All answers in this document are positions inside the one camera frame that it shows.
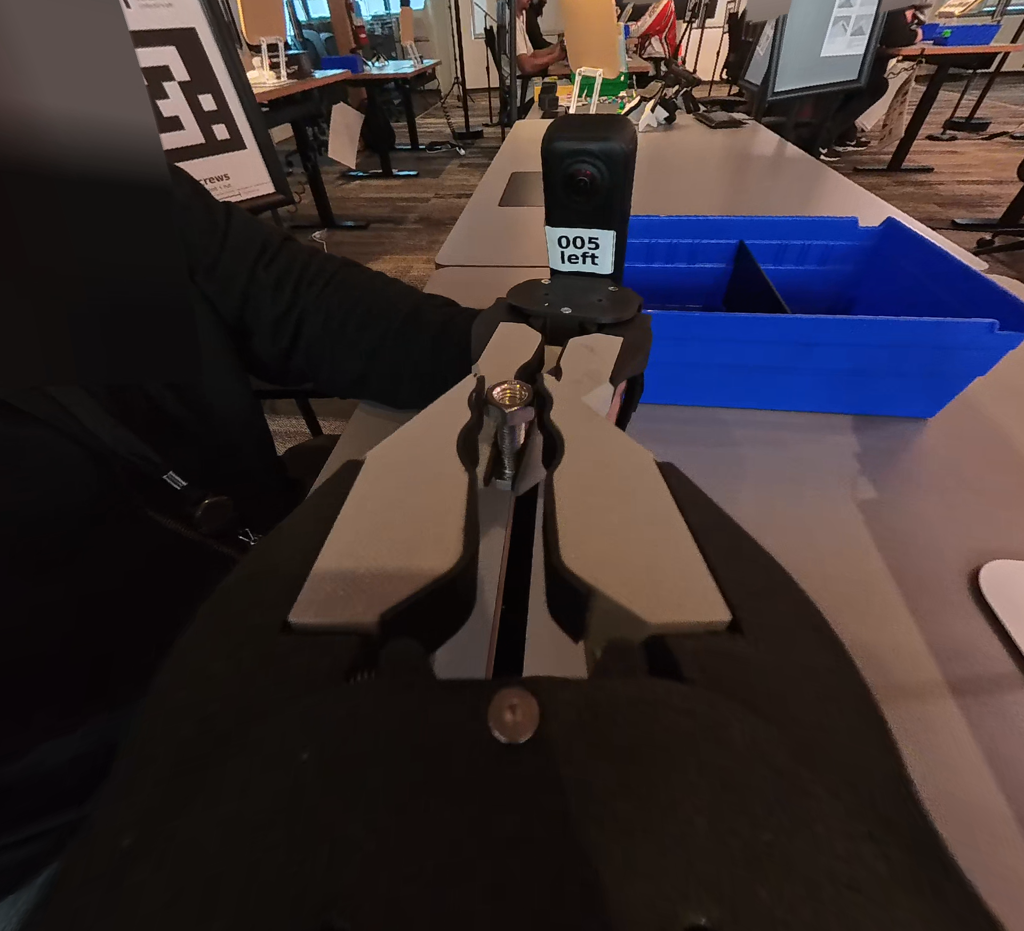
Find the steel hex bolt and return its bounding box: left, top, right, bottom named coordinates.
left=486, top=419, right=531, bottom=489

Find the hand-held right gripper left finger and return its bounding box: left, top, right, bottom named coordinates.
left=287, top=373, right=486, bottom=636

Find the white tabletop stand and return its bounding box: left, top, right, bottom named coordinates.
left=978, top=559, right=1024, bottom=657

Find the red white bag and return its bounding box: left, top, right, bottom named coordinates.
left=638, top=0, right=679, bottom=57

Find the steel hex nut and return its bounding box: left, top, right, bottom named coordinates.
left=484, top=379, right=535, bottom=424

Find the blue bin with black divider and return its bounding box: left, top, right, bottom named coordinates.
left=620, top=214, right=1024, bottom=420

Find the person's dark clothing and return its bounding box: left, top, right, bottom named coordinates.
left=0, top=174, right=353, bottom=931

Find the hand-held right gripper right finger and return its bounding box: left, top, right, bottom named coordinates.
left=540, top=373, right=734, bottom=644

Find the black white gripper tool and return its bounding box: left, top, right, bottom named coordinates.
left=638, top=89, right=699, bottom=133

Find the wooden desk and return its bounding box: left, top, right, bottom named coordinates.
left=854, top=41, right=1024, bottom=173
left=252, top=59, right=445, bottom=229

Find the framed screen on stand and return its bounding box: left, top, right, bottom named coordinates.
left=740, top=0, right=919, bottom=117

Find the black white pattern sign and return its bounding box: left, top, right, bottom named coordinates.
left=118, top=0, right=295, bottom=210

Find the tan rounded backing board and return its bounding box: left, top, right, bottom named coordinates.
left=560, top=0, right=622, bottom=79
left=232, top=0, right=287, bottom=45

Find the white hanging paper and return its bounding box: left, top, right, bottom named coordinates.
left=326, top=102, right=363, bottom=169

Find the black strap with buckle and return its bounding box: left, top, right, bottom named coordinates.
left=0, top=385, right=265, bottom=558

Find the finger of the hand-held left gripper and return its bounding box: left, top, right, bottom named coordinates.
left=472, top=319, right=548, bottom=388
left=546, top=335, right=623, bottom=420

